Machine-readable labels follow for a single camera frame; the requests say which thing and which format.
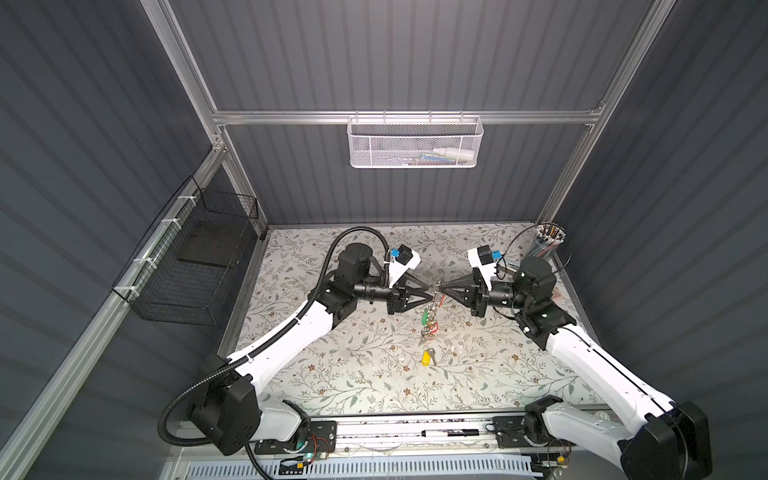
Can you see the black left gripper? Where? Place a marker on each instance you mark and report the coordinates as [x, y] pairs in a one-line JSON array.
[[397, 299]]

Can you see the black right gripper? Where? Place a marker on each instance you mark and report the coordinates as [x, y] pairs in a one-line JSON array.
[[470, 291]]

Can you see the green tagged silver key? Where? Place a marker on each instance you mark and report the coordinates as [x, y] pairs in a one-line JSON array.
[[429, 315]]

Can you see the large metal keyring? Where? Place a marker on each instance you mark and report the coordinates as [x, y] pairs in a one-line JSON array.
[[437, 301]]

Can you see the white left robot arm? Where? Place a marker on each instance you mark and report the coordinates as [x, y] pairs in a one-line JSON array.
[[227, 409]]

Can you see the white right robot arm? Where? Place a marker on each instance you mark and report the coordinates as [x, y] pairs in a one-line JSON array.
[[654, 436]]

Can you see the yellow tagged key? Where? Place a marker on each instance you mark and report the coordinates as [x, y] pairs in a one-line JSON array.
[[428, 357]]

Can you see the clear pencil cup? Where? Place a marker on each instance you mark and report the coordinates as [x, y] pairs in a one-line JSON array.
[[547, 238]]

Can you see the white glue bottle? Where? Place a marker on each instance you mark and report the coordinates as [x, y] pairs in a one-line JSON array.
[[455, 154]]

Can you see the black marker pen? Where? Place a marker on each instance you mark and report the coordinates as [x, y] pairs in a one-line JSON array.
[[448, 433]]

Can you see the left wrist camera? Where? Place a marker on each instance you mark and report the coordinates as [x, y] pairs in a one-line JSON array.
[[403, 259]]

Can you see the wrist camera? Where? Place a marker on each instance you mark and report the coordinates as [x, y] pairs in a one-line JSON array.
[[486, 260], [403, 259]]

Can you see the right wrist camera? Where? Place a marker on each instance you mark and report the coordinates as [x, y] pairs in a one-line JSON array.
[[486, 260]]

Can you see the white wire mesh basket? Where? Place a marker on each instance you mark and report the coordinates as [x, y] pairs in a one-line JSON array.
[[407, 141]]

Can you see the black wire basket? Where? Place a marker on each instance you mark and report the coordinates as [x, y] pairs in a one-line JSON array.
[[194, 263]]

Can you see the white slotted cable duct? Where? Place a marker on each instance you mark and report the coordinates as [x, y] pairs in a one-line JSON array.
[[473, 466]]

